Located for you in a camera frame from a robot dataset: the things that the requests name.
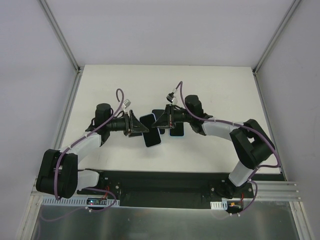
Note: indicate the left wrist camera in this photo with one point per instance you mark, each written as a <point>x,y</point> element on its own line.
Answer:
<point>126,103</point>

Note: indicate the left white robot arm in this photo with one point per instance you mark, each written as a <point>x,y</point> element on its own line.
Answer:
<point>59,174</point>

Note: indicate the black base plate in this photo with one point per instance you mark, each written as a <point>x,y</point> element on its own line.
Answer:
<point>178,190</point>

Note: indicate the light blue phone face down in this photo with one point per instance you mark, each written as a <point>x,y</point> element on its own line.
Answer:
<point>150,131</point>

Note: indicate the left white cable duct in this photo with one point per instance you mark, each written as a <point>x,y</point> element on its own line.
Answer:
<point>91,202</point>

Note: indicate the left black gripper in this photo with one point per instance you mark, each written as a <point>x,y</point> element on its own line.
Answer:
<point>128,124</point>

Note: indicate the right aluminium frame post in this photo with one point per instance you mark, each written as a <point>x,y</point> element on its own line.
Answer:
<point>293,7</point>

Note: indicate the aluminium front rail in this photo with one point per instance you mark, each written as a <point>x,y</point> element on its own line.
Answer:
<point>270,191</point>

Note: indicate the black phone case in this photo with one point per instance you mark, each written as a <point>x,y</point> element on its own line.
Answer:
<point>157,113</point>

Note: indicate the left aluminium frame post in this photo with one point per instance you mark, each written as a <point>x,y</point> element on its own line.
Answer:
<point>59,34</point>

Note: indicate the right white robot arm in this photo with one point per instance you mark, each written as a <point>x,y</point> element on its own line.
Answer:
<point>251,143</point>

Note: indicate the right white cable duct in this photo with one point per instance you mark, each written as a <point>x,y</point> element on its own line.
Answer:
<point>226,205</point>

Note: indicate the white cable duct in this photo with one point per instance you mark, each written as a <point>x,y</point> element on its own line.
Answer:
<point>91,202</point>
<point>226,205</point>

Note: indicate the aluminium frame post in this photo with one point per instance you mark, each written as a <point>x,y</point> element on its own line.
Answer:
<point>293,7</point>
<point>59,34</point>

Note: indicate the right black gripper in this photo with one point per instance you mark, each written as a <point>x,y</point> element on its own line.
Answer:
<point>170,116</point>

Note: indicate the light blue three-hole phone case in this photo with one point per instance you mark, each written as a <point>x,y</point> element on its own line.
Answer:
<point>176,133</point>

